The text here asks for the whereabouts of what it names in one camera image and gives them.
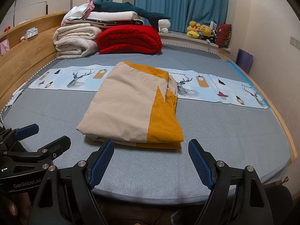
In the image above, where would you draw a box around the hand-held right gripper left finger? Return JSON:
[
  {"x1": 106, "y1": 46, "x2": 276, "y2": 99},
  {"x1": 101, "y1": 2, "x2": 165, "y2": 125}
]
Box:
[{"x1": 28, "y1": 138, "x2": 115, "y2": 225}]

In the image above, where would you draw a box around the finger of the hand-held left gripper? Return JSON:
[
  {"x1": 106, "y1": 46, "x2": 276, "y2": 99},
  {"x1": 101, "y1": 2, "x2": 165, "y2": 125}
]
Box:
[
  {"x1": 3, "y1": 135, "x2": 71, "y2": 169},
  {"x1": 0, "y1": 123, "x2": 40, "y2": 146}
]

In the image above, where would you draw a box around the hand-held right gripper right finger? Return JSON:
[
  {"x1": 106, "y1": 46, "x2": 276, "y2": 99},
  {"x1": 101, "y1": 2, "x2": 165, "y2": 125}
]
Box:
[{"x1": 188, "y1": 139, "x2": 275, "y2": 225}]

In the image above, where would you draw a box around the beige and yellow jacket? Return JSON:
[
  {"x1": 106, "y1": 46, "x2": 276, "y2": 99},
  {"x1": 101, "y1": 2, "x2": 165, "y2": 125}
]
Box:
[{"x1": 76, "y1": 61, "x2": 184, "y2": 150}]

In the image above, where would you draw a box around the person's left hand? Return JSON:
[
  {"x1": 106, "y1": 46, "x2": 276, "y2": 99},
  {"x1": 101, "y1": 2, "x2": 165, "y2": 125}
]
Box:
[{"x1": 0, "y1": 191, "x2": 32, "y2": 225}]

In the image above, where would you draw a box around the bed with grey sheet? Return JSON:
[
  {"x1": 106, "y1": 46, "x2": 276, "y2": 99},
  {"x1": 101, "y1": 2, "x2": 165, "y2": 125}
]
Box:
[{"x1": 0, "y1": 41, "x2": 298, "y2": 204}]

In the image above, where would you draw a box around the pale blue deer-print cloth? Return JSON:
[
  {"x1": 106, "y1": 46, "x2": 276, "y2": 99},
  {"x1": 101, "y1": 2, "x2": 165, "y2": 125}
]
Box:
[{"x1": 9, "y1": 64, "x2": 270, "y2": 109}]

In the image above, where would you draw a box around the wooden headboard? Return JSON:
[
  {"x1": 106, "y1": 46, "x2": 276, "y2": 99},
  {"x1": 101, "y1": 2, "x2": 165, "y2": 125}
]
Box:
[{"x1": 0, "y1": 11, "x2": 71, "y2": 109}]

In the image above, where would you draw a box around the person's leg in black trousers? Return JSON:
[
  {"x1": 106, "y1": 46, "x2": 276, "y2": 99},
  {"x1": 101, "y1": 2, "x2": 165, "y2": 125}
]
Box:
[{"x1": 265, "y1": 185, "x2": 294, "y2": 225}]

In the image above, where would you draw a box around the pink picture card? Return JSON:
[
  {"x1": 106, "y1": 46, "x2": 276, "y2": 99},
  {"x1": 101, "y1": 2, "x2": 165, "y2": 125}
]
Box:
[{"x1": 0, "y1": 40, "x2": 10, "y2": 57}]

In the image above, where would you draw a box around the tissue pack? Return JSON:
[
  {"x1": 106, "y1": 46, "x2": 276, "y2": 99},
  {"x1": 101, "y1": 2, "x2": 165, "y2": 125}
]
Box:
[{"x1": 24, "y1": 27, "x2": 38, "y2": 39}]

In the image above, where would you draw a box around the cream folded blanket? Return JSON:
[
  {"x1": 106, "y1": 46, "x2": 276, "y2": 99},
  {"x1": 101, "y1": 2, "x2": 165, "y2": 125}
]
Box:
[{"x1": 53, "y1": 26, "x2": 102, "y2": 60}]

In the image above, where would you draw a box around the purple bag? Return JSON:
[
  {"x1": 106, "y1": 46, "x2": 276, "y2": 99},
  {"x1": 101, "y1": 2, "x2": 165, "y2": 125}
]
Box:
[{"x1": 235, "y1": 48, "x2": 254, "y2": 73}]

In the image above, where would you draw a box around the white wardrobe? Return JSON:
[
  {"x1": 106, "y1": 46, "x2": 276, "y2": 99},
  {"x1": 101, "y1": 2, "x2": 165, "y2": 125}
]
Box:
[{"x1": 0, "y1": 0, "x2": 75, "y2": 32}]

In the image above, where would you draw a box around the red folded quilt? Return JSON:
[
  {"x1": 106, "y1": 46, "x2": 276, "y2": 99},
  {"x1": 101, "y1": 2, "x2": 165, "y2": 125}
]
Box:
[{"x1": 97, "y1": 25, "x2": 163, "y2": 55}]

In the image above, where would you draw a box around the white and pink garment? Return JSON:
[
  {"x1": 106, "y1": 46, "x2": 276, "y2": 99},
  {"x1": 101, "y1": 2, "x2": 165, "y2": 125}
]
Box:
[{"x1": 61, "y1": 0, "x2": 95, "y2": 26}]

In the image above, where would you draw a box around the black white striped plush toy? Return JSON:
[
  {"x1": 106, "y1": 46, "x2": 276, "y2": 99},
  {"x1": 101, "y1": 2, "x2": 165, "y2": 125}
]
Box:
[{"x1": 206, "y1": 29, "x2": 218, "y2": 44}]

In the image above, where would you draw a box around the window sill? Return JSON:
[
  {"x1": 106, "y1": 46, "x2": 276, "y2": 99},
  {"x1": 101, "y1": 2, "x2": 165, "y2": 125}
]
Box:
[{"x1": 158, "y1": 30, "x2": 231, "y2": 52}]

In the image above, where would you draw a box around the dark red cushion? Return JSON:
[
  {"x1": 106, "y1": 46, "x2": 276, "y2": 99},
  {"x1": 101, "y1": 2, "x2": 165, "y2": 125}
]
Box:
[{"x1": 215, "y1": 23, "x2": 232, "y2": 48}]

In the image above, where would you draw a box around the yellow plush toy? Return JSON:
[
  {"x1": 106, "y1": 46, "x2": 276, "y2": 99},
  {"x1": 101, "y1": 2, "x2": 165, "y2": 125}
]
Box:
[
  {"x1": 199, "y1": 25, "x2": 212, "y2": 38},
  {"x1": 187, "y1": 21, "x2": 200, "y2": 39}
]

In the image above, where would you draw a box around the white folded bedding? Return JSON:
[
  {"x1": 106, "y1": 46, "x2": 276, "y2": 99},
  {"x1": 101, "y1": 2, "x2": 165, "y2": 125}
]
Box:
[{"x1": 61, "y1": 11, "x2": 144, "y2": 27}]

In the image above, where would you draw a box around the teal shark plush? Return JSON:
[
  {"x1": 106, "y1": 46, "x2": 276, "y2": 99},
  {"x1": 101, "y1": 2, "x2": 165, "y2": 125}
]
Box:
[{"x1": 92, "y1": 0, "x2": 172, "y2": 29}]

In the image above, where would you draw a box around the blue curtain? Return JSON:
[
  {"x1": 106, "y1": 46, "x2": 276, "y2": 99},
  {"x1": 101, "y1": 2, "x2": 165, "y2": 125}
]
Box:
[{"x1": 135, "y1": 0, "x2": 230, "y2": 32}]

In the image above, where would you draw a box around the wall switch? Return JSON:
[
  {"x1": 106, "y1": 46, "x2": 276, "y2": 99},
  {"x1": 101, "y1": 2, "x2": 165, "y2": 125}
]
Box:
[{"x1": 290, "y1": 36, "x2": 300, "y2": 51}]

